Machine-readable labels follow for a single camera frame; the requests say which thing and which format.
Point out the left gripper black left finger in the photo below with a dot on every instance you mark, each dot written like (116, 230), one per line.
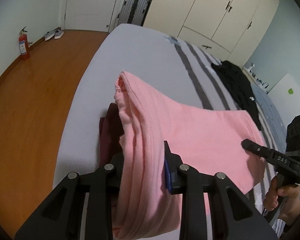
(108, 177)

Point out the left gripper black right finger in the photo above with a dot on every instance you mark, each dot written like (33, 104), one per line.
(173, 174)

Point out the pink printed t-shirt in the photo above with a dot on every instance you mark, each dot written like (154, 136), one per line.
(209, 141)

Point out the maroon folded garment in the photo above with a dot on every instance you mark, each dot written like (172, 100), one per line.
(110, 132)

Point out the white board with green stickers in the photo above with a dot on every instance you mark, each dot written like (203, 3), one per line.
(286, 97)

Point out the black garment with white logo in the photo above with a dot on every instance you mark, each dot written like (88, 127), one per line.
(239, 88)

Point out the cluttered side desk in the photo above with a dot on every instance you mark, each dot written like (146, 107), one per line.
(252, 77)

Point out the grey white shoe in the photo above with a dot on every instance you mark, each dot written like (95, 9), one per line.
(49, 35)

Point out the cream wardrobe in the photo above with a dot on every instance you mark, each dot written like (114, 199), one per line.
(227, 29)

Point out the red fire extinguisher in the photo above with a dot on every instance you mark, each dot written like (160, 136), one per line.
(23, 44)

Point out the silver hard-shell suitcase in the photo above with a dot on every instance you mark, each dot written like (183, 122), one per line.
(133, 12)

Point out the white door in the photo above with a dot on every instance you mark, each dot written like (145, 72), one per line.
(91, 15)

